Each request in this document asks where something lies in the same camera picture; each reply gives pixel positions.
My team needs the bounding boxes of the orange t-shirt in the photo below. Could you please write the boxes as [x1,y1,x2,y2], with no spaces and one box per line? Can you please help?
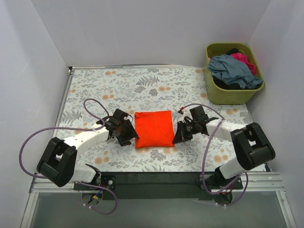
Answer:
[134,111,174,149]

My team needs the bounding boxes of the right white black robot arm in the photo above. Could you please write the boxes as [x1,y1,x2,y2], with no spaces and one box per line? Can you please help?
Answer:
[172,104,276,191]

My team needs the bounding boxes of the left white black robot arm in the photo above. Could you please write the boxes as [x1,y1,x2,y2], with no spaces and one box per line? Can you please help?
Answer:
[37,109,139,190]

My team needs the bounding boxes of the olive green plastic bin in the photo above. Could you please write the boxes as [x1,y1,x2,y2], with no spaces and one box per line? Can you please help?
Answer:
[203,42,265,105]

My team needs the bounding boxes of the grey-blue t-shirt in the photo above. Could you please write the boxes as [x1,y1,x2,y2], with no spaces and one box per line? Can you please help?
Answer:
[207,54,263,90]

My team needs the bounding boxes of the pink t-shirt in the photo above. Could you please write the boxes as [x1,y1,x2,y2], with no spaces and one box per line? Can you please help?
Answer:
[231,52,257,76]

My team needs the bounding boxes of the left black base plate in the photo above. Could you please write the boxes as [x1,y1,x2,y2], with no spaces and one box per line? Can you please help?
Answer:
[73,175,116,191]

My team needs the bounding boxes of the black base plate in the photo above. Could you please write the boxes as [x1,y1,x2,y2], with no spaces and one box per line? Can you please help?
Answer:
[195,174,243,190]
[73,175,116,191]

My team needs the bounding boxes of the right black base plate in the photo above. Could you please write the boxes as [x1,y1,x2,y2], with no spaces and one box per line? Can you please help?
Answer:
[195,174,243,190]

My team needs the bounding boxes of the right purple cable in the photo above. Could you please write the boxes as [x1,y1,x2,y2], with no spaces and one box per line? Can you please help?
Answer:
[178,103,249,207]

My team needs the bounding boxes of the aluminium frame rail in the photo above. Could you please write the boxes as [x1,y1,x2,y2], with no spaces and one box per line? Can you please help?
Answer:
[21,172,296,228]

